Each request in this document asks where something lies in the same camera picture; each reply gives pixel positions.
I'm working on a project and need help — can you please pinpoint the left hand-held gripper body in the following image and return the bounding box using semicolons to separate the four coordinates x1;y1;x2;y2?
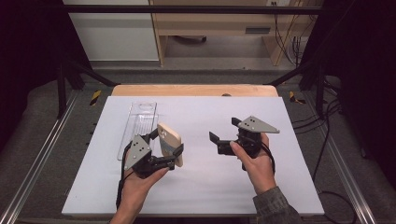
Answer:
123;133;179;180

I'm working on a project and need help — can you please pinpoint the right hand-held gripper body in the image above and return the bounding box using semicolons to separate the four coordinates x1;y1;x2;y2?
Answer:
217;115;281;161

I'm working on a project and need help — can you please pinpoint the beige patterned phone case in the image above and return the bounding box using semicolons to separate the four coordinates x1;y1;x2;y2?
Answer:
156;121;185;168

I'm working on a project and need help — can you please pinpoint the person's left hand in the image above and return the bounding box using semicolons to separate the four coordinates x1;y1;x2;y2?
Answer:
119;166;171;207

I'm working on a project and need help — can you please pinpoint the person's right hand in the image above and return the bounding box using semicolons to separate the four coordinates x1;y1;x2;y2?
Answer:
229;133;277;196

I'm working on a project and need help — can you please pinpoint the clear plastic packaging tray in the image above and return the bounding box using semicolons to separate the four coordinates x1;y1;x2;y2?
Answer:
116;101;160;162

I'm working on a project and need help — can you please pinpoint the yellow clamp right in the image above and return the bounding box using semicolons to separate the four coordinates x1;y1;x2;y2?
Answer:
289;91;306;105

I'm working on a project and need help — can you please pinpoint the yellow black tape mark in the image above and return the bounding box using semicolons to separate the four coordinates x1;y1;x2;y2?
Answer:
89;90;103;107

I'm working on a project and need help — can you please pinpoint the grey desk label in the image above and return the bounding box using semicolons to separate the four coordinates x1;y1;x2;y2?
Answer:
244;26;272;35

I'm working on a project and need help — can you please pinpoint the wooden desk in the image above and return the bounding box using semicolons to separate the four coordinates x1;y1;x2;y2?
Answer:
148;0;323;67

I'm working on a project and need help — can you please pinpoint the white cabinet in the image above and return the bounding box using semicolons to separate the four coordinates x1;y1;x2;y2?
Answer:
62;0;160;63

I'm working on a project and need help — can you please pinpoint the black curtain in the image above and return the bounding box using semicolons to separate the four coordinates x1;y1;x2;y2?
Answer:
298;0;396;189
0;0;93;152

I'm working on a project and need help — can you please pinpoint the right hand-held gripper cable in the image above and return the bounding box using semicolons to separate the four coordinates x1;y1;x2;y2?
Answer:
241;141;276;175

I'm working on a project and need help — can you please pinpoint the hand-held gripper cable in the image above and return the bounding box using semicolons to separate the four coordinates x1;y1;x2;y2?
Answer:
241;141;276;175
115;141;134;210

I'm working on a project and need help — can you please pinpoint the left hand-held gripper cable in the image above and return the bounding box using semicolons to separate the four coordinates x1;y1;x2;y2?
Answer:
115;141;134;210

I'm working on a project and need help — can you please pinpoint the black floor cable bundle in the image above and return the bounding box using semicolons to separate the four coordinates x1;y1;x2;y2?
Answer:
291;78;342;135

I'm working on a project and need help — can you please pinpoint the black frame stand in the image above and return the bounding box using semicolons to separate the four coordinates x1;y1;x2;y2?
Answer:
56;57;121;119
264;60;327;119

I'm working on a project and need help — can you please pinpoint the aluminium rail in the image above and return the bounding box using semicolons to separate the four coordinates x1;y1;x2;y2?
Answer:
302;91;378;224
0;89;81;224

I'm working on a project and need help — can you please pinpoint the cable bundle beside desk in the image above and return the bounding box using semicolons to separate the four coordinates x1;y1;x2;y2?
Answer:
273;2;303;66

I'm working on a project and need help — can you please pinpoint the black cable under desk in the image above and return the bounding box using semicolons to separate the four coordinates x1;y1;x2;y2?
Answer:
171;35;207;44

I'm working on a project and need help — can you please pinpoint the black horizontal frame bar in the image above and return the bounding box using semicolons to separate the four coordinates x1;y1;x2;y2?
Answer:
64;4;325;15

